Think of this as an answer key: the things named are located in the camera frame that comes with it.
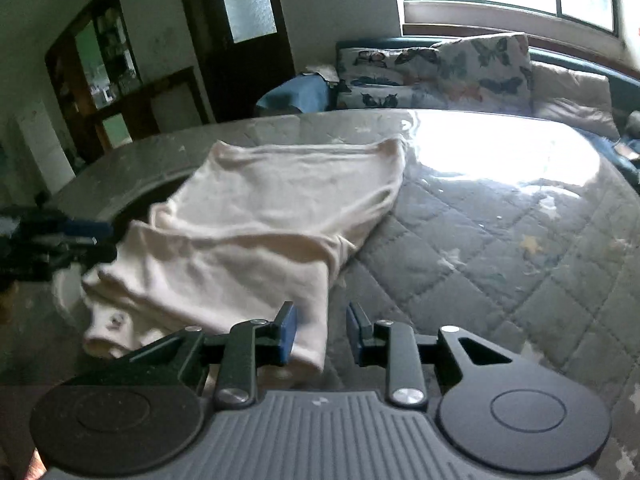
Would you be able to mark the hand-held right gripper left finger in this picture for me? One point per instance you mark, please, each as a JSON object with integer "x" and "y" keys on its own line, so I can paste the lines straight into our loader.
{"x": 289, "y": 334}

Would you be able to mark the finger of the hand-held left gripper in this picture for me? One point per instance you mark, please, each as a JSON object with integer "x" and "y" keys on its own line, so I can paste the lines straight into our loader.
{"x": 82, "y": 240}

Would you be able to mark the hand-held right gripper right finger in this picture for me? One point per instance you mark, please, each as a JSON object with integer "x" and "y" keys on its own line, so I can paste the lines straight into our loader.
{"x": 354, "y": 334}

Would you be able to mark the cream sweatshirt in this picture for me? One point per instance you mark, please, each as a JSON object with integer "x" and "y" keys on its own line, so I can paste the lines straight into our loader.
{"x": 250, "y": 220}

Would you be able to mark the white refrigerator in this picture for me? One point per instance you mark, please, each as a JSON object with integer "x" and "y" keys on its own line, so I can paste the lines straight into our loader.
{"x": 45, "y": 145}

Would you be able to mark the grey quilted star table cover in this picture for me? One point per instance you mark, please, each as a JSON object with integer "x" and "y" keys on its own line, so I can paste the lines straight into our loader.
{"x": 475, "y": 270}

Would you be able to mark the dark wooden cabinet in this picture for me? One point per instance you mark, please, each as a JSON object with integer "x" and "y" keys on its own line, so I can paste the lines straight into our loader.
{"x": 150, "y": 100}

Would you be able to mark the dark wooden door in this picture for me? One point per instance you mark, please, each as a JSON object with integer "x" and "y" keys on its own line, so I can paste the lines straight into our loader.
{"x": 225, "y": 75}

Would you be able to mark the blue armrest towel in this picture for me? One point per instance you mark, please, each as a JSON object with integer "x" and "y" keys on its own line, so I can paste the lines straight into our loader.
{"x": 295, "y": 95}

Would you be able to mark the long butterfly print cushion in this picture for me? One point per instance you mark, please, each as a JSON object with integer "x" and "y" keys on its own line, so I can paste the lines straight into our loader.
{"x": 385, "y": 75}

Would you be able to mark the small pale patterned cloth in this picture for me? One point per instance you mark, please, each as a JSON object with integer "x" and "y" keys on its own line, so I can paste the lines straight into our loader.
{"x": 325, "y": 72}

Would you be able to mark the square butterfly print cushion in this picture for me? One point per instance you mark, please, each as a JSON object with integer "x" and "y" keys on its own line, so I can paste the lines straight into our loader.
{"x": 485, "y": 75}

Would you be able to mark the beige cushion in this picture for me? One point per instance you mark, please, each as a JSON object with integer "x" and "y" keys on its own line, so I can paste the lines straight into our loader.
{"x": 575, "y": 100}

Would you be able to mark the teal sofa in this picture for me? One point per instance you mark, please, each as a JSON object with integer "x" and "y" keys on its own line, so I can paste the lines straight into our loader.
{"x": 622, "y": 92}

